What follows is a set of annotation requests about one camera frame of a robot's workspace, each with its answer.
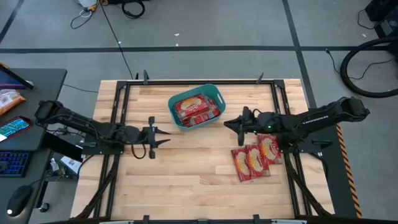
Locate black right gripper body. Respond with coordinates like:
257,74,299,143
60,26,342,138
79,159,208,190
238,106,281,147

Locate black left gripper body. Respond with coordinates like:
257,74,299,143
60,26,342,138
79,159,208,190
126,116,156,160

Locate red butter popcorn bag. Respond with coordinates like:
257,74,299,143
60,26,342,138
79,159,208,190
231,147,251,183
182,107,221,128
205,97,219,110
173,94,211,119
245,144,271,179
257,134,284,166

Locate teal plastic basket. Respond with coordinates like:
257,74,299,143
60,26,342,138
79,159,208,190
167,83,227,132

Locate white box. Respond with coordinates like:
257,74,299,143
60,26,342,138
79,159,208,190
60,155,83,175

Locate black base platform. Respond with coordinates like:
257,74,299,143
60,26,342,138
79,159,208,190
310,123,364,219

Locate yellow black hazard tape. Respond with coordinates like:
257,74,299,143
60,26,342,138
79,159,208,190
335,123,364,219

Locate black office desk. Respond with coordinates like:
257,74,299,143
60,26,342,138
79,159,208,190
0,68,68,224

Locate smartphone with green screen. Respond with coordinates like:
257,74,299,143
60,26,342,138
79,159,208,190
0,115,34,143

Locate blue backlit keyboard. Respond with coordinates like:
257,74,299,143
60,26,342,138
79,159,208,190
0,150,32,179

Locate orange snack bag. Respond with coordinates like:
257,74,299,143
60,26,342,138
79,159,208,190
0,89,27,116

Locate black computer mouse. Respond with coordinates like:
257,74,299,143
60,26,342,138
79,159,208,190
6,184,34,218

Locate tilted screen with purple display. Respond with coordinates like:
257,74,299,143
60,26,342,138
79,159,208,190
0,61,35,91

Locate black equipment case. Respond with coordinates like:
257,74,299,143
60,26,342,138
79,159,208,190
364,0,398,39

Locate looped black gripper cable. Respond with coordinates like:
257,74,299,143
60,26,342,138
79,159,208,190
130,142,147,161

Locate black metal table frame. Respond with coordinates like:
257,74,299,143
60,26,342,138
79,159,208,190
74,70,336,224

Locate thin black floor cable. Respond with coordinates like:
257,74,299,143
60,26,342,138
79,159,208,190
324,47,396,81

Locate long black floor cable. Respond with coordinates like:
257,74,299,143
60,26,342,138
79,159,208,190
98,0,135,80

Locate large black hose ring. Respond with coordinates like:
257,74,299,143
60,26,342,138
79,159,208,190
339,36,398,99

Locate coiled black cable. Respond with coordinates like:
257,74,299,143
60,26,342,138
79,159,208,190
120,0,146,20

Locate black white looped cable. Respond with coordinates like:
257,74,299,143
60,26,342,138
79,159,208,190
69,8,95,30

